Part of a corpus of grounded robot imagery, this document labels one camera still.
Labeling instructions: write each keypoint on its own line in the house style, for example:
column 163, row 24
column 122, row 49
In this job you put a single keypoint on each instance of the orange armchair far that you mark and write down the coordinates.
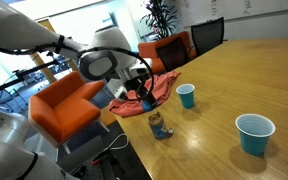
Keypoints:
column 148, row 50

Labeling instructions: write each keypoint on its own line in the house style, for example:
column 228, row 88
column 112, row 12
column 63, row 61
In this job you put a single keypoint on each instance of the dark mesh chair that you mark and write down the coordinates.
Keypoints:
column 172, row 53

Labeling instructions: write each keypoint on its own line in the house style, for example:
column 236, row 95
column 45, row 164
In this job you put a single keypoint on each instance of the white whiteboard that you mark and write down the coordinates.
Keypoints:
column 195, row 11

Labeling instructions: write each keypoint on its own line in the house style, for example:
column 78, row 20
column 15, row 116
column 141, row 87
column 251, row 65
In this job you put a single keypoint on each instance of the peanut butter jar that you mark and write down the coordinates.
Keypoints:
column 158, row 126

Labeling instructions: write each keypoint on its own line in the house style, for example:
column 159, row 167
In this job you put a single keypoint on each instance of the orange armchair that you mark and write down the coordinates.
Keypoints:
column 148, row 50
column 61, row 110

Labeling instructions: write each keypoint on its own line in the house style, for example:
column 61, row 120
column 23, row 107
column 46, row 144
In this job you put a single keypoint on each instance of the salmon pink cloth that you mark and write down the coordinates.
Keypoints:
column 161, row 91

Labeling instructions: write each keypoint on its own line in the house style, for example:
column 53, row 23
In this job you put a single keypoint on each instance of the green potted plant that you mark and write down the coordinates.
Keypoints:
column 161, row 18

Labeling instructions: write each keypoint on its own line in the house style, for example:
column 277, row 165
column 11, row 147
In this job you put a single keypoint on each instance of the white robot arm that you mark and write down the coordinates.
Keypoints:
column 108, row 52

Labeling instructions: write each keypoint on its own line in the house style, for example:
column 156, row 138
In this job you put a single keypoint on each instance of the blue jar lid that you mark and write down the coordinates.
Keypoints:
column 146, row 106

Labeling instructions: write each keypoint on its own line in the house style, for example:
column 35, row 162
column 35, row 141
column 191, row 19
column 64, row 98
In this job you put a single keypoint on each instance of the large blue cup near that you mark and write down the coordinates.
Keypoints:
column 255, row 131

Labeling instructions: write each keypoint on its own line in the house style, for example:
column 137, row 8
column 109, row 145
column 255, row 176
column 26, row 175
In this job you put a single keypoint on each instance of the orange armchair near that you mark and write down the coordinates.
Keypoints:
column 61, row 110

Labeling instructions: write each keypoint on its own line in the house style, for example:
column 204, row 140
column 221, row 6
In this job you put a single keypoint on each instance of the black camera tripod rig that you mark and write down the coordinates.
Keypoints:
column 9, row 98

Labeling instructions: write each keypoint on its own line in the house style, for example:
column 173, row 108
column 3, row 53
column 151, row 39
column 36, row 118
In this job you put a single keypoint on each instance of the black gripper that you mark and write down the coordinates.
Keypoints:
column 137, row 91

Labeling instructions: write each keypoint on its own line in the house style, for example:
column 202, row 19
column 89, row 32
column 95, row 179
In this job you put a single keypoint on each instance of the small blue cup far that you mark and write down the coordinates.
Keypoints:
column 186, row 94

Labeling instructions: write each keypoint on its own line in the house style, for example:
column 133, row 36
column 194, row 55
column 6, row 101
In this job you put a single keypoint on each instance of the black mesh office chair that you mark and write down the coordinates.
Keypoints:
column 208, row 35

